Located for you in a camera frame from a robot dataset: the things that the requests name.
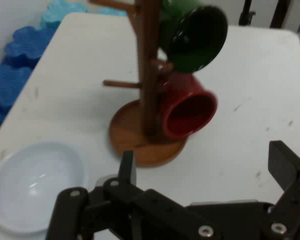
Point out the red mug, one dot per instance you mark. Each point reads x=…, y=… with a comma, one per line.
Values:
x=187, y=87

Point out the brown wooden mug tree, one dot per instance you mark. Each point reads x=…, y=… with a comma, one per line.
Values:
x=147, y=75

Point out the light blue foam mat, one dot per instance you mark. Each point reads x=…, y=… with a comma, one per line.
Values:
x=59, y=12

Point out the green mug with white lettering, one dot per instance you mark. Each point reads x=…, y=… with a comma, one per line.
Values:
x=199, y=40

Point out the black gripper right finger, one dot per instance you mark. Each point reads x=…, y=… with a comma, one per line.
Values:
x=290, y=175

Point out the black tripod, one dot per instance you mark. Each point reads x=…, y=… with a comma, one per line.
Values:
x=246, y=15

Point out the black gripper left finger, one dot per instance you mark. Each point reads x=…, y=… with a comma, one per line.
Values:
x=149, y=207

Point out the white plastic bowl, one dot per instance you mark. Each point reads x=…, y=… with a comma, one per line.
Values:
x=27, y=180

